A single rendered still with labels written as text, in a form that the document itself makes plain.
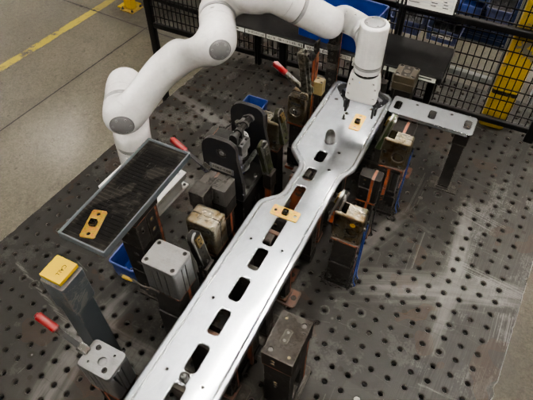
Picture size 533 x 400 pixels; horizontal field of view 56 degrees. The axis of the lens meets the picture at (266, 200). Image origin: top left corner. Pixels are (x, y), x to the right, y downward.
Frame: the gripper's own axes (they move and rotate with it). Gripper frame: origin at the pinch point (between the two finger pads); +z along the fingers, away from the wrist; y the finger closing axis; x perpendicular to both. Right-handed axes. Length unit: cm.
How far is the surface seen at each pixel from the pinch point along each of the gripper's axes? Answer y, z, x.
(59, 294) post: -38, -7, -99
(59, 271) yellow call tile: -39, -11, -96
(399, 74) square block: 6.2, -0.8, 24.2
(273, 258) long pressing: -2, 5, -62
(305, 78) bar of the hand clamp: -19.0, -8.0, -1.8
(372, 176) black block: 12.2, 6.0, -21.0
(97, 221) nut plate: -40, -11, -81
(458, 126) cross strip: 30.9, 5.1, 12.6
